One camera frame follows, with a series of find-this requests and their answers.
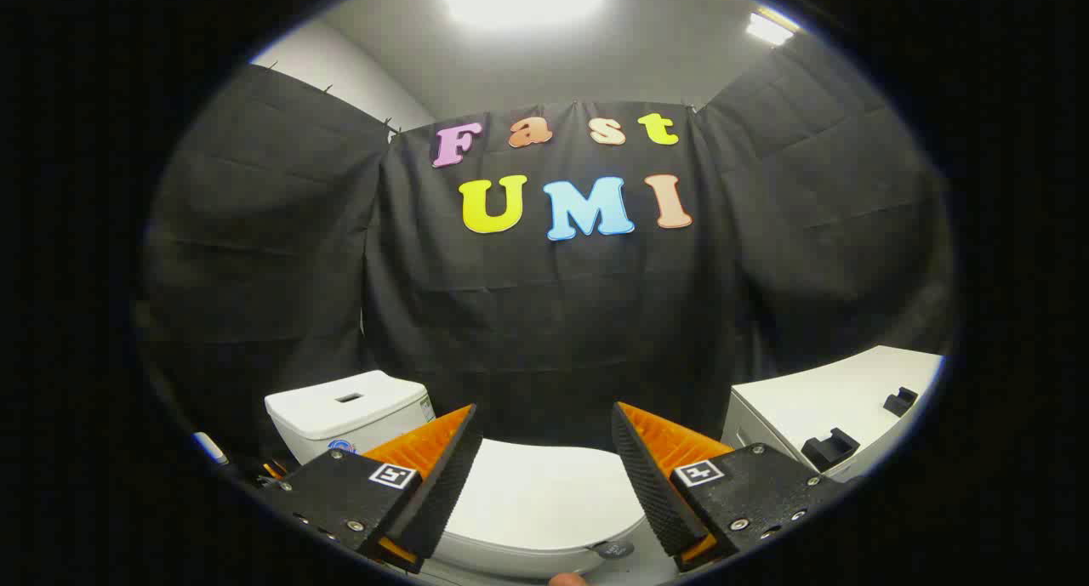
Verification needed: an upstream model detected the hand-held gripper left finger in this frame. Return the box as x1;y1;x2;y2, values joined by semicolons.
259;404;483;574

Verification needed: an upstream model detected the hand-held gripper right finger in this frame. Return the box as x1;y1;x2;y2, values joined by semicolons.
611;401;852;572

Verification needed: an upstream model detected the white toilet lid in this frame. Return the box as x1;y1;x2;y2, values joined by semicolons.
438;437;649;561

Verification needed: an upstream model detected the white toilet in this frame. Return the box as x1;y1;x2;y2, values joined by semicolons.
264;370;652;581

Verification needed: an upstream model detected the black backdrop cloth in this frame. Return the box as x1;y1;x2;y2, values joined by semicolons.
136;33;958;459

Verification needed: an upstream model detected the large black holder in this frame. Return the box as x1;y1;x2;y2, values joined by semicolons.
801;429;860;472

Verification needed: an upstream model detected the white cabinet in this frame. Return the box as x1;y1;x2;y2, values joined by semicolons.
721;345;945;483

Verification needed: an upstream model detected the small ceiling light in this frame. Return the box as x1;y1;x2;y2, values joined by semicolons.
746;12;796;47

